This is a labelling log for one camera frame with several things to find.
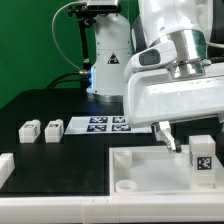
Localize grey cable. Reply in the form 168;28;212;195
51;1;88;72

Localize white square tabletop part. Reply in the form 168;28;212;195
109;145;224;199

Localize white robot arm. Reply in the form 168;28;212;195
87;0;224;152

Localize black cables on table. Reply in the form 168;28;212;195
46;72;91;90

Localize black camera stand pole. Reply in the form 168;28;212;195
68;4;96;90

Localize white sheet with fiducial tags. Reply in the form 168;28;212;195
65;116;152;135

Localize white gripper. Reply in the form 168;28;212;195
123;63;224;153

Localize white U-shaped obstacle fence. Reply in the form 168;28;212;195
0;152;224;224

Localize grey camera on stand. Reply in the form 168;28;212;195
86;0;119;12

